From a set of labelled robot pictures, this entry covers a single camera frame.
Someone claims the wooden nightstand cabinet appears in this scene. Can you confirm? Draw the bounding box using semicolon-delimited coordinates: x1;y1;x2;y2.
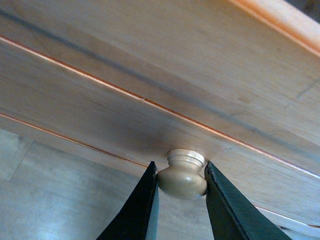
0;0;320;181

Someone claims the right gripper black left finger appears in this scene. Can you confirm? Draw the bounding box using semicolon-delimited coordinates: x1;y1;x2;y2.
97;161;159;240

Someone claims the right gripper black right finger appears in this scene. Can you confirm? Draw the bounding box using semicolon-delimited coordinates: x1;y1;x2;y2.
204;161;290;240

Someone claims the round wooden knob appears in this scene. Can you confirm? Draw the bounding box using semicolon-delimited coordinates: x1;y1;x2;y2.
156;148;207;200

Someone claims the wooden drawer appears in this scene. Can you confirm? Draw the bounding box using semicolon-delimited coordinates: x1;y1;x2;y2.
0;11;320;237

